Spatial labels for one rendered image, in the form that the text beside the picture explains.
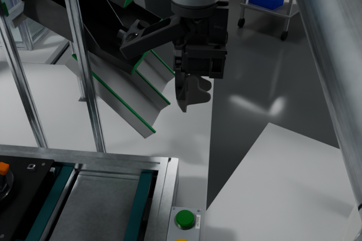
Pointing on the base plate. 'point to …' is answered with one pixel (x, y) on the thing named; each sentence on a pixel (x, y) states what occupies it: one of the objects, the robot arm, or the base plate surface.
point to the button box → (193, 233)
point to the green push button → (185, 219)
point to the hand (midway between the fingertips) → (180, 105)
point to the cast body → (132, 29)
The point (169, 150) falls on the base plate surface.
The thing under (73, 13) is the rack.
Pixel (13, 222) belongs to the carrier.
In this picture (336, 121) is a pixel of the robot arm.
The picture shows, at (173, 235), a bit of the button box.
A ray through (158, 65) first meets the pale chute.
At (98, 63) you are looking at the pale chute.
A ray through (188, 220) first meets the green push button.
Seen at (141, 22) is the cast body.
